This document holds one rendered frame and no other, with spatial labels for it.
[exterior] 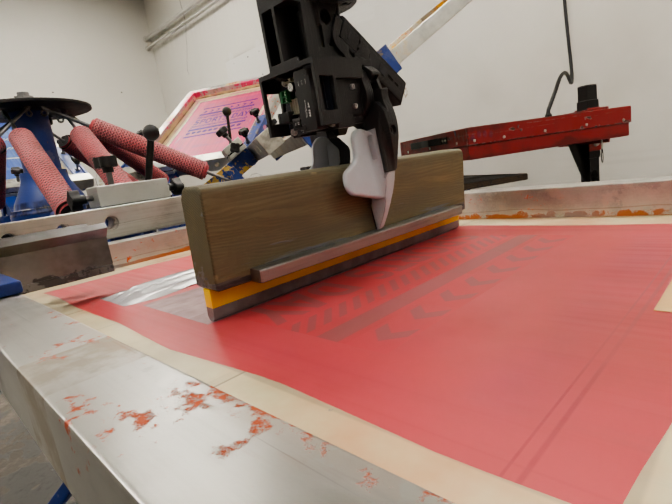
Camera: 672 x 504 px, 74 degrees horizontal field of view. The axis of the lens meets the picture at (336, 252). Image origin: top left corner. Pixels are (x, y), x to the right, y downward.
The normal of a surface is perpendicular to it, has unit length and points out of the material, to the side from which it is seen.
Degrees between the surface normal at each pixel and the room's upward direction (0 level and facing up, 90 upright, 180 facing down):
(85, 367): 0
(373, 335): 0
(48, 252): 90
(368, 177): 84
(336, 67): 90
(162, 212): 90
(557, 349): 0
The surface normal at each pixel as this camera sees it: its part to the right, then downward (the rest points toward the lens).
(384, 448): -0.15, -0.97
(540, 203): -0.70, 0.23
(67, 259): 0.70, 0.04
